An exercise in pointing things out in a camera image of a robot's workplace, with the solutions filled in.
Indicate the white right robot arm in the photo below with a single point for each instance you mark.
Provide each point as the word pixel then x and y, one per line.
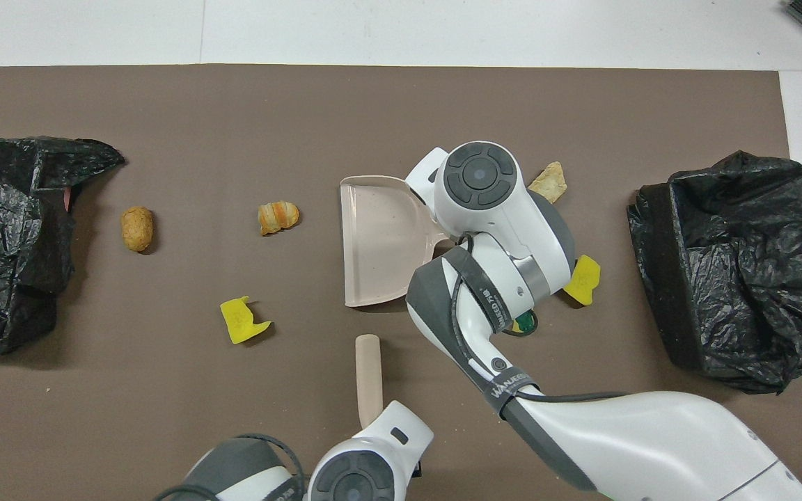
pixel 651 431

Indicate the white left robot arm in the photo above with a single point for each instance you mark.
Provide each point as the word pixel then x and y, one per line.
pixel 366 473

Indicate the striped croissant bread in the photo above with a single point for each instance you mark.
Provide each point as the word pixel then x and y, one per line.
pixel 277 217

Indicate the beige plastic dustpan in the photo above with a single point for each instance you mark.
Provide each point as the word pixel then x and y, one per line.
pixel 380 236

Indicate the brown oval bread roll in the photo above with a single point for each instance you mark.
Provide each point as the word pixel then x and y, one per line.
pixel 137 228

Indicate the long beige chunk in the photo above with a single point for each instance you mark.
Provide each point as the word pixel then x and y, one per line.
pixel 548 182

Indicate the plain yellow sponge piece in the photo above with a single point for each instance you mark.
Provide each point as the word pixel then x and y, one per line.
pixel 584 280

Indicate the green and yellow sponge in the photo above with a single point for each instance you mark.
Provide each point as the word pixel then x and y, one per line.
pixel 526 321

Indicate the notched yellow sponge piece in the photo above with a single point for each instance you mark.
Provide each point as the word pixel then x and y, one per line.
pixel 237 321

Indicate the brown table mat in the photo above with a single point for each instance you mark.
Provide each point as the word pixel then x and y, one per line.
pixel 234 125

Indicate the black bag-lined trash bin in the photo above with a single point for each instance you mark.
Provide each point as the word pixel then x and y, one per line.
pixel 742 278

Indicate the beige brush black bristles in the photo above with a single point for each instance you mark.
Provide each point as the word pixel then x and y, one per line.
pixel 368 376

